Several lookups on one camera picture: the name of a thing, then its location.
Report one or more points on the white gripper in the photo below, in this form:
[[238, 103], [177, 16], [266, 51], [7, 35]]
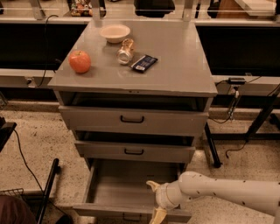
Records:
[[161, 196]]

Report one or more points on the grey bottom drawer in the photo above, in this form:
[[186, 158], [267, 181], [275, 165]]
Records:
[[117, 189]]

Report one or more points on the grey drawer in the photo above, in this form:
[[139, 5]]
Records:
[[135, 114], [138, 147], [117, 189]]

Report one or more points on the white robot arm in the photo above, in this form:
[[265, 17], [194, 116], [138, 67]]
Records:
[[262, 196]]

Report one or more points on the grey middle drawer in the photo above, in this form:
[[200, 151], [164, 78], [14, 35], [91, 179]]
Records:
[[138, 147]]

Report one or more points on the grey drawer cabinet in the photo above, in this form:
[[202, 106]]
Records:
[[181, 69]]

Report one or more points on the grey top drawer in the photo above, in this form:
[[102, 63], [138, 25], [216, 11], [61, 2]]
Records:
[[135, 114]]

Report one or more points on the black table leg right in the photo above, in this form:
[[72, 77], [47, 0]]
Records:
[[216, 160]]

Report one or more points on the black metal leg left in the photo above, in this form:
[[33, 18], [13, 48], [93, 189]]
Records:
[[47, 191]]

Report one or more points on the dark blue snack bar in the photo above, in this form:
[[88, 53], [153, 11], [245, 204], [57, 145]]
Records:
[[143, 64]]

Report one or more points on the black power adapter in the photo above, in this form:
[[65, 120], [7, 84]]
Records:
[[236, 81]]

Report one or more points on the clear glass jar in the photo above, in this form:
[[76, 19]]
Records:
[[126, 52]]

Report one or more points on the red apple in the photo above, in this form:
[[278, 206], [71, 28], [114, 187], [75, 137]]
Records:
[[79, 61]]

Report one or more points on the white bowl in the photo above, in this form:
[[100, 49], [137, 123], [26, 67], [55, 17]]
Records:
[[114, 33]]

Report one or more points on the wire basket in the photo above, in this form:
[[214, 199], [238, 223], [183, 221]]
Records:
[[14, 192]]

